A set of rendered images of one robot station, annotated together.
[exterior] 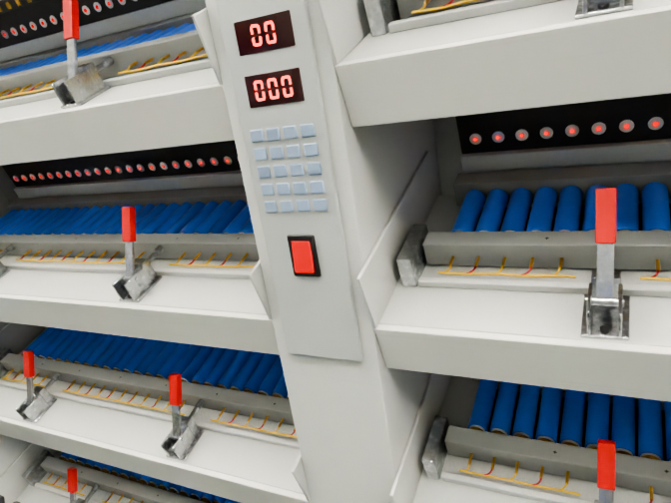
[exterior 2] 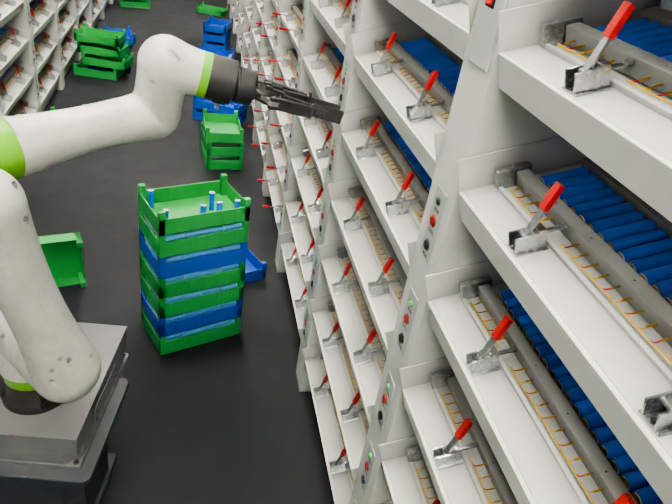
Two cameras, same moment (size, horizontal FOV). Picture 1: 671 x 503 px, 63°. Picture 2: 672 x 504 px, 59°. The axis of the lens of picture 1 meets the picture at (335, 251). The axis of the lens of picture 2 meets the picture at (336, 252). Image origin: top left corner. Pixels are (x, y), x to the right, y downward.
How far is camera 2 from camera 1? 0.54 m
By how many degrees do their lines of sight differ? 42
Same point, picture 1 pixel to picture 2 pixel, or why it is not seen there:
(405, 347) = (505, 72)
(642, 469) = (582, 231)
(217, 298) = (465, 18)
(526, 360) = (538, 96)
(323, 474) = (447, 145)
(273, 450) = not seen: hidden behind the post
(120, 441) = (396, 101)
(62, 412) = (388, 79)
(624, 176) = not seen: outside the picture
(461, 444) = (521, 177)
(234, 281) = not seen: hidden behind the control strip
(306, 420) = (455, 106)
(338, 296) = (493, 25)
